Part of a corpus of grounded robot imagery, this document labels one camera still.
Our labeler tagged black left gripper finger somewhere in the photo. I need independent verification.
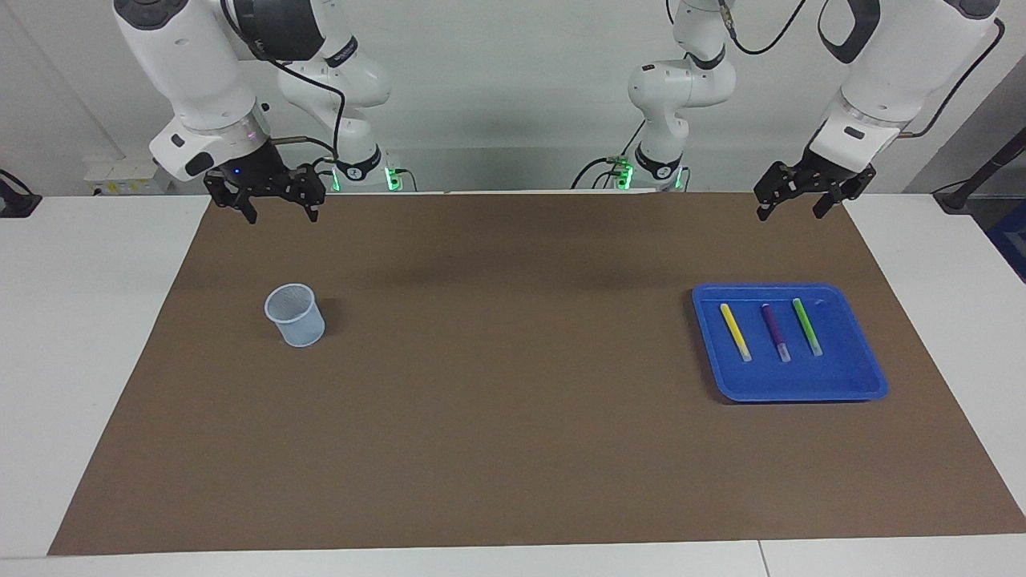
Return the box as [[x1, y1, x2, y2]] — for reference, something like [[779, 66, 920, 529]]
[[754, 163, 806, 222], [813, 167, 876, 219]]

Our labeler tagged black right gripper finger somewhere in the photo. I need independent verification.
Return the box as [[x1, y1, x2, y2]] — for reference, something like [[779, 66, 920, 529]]
[[204, 171, 258, 224], [287, 164, 326, 223]]

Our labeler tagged green pen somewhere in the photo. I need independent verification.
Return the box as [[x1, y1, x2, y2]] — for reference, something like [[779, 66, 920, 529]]
[[792, 297, 824, 357]]

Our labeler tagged purple pen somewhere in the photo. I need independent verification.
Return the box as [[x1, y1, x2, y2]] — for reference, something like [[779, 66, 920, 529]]
[[761, 303, 792, 363]]

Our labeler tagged yellow pen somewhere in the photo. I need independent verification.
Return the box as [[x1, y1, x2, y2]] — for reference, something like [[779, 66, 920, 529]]
[[720, 303, 753, 362]]

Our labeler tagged white power strip box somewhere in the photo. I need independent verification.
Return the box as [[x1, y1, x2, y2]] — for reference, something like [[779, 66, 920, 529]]
[[83, 156, 171, 196]]

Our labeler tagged translucent plastic cup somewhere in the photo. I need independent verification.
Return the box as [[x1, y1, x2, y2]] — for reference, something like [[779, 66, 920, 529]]
[[265, 283, 326, 349]]

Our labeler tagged black stand pole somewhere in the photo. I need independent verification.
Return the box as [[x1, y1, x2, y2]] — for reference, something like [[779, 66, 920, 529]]
[[931, 124, 1026, 216]]

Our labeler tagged blue crate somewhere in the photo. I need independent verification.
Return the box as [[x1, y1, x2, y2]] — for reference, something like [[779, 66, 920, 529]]
[[984, 200, 1026, 283]]

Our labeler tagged blue plastic tray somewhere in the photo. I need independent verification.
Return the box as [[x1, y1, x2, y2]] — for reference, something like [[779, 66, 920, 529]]
[[691, 282, 889, 403]]

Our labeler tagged brown table mat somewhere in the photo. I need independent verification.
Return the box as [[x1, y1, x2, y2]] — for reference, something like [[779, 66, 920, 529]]
[[46, 191, 1026, 557]]

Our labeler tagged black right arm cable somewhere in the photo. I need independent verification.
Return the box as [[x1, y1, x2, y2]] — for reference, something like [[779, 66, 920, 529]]
[[218, 0, 347, 161]]

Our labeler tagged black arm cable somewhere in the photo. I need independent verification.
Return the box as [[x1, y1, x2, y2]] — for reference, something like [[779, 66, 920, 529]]
[[717, 0, 1007, 139], [218, 0, 347, 161]]

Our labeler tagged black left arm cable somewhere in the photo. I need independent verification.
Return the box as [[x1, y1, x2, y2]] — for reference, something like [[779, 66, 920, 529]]
[[717, 0, 1007, 139]]

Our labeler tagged black base cable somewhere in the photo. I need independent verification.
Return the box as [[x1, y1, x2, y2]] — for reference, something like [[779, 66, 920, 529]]
[[571, 119, 646, 192]]

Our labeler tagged black clamp bracket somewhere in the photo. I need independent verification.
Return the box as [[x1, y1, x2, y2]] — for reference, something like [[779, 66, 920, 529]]
[[0, 168, 42, 219]]

